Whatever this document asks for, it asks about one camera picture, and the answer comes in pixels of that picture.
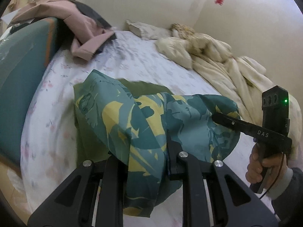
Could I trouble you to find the right forearm dark sleeve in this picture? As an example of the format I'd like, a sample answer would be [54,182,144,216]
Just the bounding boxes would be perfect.
[268,168,302,226]

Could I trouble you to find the teal yellow patterned pants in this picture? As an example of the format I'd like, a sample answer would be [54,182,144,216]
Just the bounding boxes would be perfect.
[73,70,240,217]

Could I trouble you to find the pink jacket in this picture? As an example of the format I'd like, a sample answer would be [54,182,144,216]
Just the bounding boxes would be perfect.
[9,0,116,61]

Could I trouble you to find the white floral bed sheet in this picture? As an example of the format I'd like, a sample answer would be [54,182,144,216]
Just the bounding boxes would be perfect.
[20,30,277,227]

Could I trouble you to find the cream fluffy blanket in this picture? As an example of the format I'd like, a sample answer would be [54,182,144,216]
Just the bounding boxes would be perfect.
[155,23,303,161]

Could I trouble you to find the teal bed footboard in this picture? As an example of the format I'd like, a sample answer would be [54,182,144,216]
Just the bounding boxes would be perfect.
[1,17,58,167]

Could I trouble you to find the person's right hand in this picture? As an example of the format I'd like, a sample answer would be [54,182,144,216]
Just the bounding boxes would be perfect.
[245,144,287,189]

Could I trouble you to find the beige pillow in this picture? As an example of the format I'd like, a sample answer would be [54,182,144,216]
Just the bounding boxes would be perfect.
[126,20,172,40]

